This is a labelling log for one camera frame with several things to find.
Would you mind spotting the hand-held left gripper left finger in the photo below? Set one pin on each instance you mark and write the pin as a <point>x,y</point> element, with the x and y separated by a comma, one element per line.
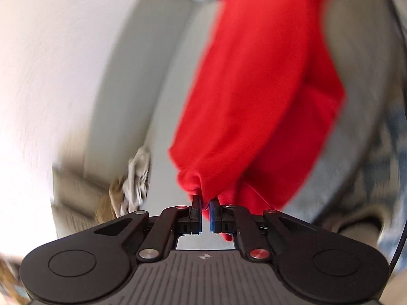
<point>197,211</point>

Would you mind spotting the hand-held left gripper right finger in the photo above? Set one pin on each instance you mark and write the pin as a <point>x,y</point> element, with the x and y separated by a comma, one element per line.
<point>213,216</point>

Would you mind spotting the red shirt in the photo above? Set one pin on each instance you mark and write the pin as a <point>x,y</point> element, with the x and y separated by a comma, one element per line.
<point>254,101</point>

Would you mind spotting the grey crumpled cloth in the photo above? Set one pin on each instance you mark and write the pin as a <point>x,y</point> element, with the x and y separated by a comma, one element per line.
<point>138,181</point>

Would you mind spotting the tan crumpled cloth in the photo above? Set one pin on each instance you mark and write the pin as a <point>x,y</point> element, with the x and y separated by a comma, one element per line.
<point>109,200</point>

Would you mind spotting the grey throw pillow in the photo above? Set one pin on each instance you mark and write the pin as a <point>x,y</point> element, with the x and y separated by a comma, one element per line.
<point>76,193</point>

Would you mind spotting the blue patterned cloth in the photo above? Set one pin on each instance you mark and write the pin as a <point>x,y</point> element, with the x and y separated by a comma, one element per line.
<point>381,171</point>

